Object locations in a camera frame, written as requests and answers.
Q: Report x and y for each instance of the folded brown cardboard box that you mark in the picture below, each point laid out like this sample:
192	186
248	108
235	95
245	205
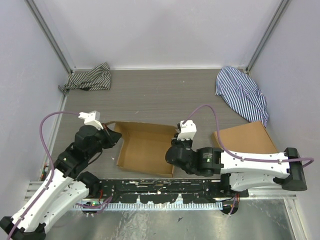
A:
248	138

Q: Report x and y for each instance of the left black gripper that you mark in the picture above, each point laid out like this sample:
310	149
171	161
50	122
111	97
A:
113	136

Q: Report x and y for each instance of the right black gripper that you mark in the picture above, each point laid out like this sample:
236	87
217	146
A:
175	142

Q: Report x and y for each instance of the aluminium front rail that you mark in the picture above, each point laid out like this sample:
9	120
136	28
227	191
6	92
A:
256	193

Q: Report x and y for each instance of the black white striped cloth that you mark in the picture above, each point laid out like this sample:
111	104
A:
96	79

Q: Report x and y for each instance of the brown cardboard box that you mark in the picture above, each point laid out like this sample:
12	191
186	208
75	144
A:
144	147
248	138

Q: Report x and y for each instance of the right aluminium corner post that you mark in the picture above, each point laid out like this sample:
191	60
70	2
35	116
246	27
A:
280	10

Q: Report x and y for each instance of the aluminium corner post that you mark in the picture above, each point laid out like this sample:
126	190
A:
48	34
280	10

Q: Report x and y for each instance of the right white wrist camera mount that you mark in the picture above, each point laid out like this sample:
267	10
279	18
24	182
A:
186	130

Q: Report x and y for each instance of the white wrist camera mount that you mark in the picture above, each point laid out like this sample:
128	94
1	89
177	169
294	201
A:
186	130
91	119

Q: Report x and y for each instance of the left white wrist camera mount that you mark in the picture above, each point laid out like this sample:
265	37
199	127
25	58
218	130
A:
91	119

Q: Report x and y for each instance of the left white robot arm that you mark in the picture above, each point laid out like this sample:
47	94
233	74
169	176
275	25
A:
66	185

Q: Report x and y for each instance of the white slotted cable duct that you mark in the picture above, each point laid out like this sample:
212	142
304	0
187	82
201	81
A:
176	206

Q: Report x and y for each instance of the left aluminium corner post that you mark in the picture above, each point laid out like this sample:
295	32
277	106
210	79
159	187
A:
48	34

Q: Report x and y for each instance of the blue white striped cloth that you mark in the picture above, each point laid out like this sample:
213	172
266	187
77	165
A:
242	95

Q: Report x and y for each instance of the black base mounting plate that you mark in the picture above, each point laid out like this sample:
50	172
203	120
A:
160	191

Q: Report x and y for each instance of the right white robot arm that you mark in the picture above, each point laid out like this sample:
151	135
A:
239	171

